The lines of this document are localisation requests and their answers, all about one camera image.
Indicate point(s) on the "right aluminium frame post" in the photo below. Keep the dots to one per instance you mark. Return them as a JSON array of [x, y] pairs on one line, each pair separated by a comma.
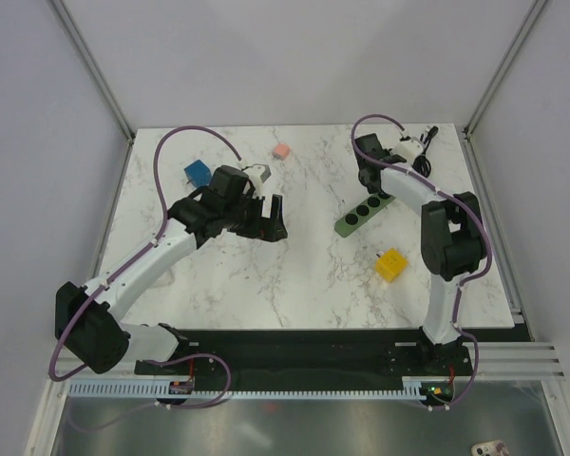
[[510, 57]]

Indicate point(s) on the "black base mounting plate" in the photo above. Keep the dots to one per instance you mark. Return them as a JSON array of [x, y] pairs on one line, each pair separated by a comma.
[[308, 359]]

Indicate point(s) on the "white slotted cable duct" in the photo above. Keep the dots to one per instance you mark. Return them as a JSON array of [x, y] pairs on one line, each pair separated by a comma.
[[167, 388]]

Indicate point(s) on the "yellow plug cube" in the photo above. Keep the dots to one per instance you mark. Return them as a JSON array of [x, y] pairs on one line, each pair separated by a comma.
[[390, 264]]

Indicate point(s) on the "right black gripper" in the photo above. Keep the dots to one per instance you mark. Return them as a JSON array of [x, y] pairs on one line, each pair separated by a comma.
[[386, 195]]

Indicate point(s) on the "smartphone with camera lenses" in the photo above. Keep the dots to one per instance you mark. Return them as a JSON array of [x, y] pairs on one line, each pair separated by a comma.
[[490, 448]]

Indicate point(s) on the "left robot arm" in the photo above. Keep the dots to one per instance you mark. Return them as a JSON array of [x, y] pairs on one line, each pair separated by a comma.
[[88, 318]]

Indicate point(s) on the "aluminium frame post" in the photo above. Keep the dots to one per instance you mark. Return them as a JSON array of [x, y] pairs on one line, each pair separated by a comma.
[[510, 57], [78, 42]]

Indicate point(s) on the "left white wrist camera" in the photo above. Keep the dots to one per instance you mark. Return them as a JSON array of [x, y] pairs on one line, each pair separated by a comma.
[[257, 174]]

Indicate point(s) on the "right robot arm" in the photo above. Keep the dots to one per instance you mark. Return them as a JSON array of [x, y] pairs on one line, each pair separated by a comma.
[[452, 235]]

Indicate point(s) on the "green power strip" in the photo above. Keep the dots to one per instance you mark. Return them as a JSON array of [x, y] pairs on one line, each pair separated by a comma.
[[362, 213]]

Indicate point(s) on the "white angled socket block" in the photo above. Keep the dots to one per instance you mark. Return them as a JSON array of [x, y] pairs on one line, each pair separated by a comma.
[[165, 280]]

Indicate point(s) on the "left aluminium frame post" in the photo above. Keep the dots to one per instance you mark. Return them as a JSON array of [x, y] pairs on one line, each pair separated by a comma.
[[78, 42]]

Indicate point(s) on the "blue plug cube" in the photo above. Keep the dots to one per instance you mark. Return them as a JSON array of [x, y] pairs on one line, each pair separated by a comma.
[[198, 173]]

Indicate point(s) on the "pink plug cube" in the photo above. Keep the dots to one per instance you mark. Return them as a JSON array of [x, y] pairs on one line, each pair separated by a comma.
[[281, 151]]

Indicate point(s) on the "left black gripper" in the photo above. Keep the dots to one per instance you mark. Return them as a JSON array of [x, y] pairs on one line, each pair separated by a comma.
[[270, 229]]

